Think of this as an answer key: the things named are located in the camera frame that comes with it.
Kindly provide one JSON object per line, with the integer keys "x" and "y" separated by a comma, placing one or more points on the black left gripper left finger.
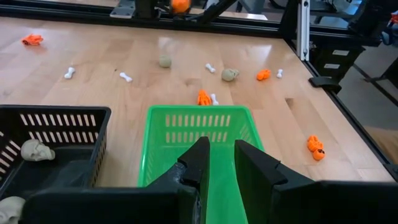
{"x": 140, "y": 208}

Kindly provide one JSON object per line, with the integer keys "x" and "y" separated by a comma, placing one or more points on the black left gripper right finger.
{"x": 295, "y": 202}

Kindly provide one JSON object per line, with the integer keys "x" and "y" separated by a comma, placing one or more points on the beige toy skull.
{"x": 165, "y": 61}
{"x": 230, "y": 74}
{"x": 37, "y": 150}
{"x": 9, "y": 208}

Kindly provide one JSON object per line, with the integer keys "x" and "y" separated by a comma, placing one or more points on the orange toy skeleton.
{"x": 263, "y": 74}
{"x": 204, "y": 98}
{"x": 315, "y": 147}
{"x": 32, "y": 40}

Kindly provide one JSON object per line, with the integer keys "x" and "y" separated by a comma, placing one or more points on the white toy bone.
{"x": 126, "y": 77}
{"x": 280, "y": 73}
{"x": 214, "y": 99}
{"x": 69, "y": 72}
{"x": 210, "y": 68}

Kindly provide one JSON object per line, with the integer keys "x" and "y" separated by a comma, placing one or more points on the black plastic basket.
{"x": 74, "y": 168}

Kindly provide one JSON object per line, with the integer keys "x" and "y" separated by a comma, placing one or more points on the green plastic basket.
{"x": 199, "y": 129}

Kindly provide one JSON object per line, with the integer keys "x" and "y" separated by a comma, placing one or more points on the black box white labels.
{"x": 348, "y": 62}

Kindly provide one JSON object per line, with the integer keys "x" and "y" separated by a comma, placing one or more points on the orange round object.
{"x": 180, "y": 5}

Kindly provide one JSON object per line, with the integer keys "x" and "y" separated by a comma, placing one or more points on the silver aluminium post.
{"x": 303, "y": 31}

